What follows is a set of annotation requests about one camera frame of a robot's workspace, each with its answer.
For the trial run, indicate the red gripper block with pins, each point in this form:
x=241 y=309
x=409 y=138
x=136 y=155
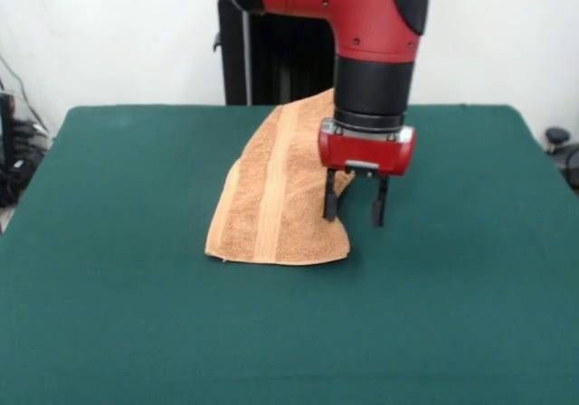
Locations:
x=362 y=152

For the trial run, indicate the grey office chair base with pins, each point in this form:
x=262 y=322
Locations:
x=558 y=136

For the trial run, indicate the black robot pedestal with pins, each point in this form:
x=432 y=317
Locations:
x=280 y=61

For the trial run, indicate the dark green table cloth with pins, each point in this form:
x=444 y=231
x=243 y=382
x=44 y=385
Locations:
x=113 y=242

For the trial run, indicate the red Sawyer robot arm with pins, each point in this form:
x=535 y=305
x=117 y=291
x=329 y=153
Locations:
x=371 y=16

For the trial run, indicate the tan terry towel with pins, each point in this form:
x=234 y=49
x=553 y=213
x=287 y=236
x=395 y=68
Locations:
x=271 y=206

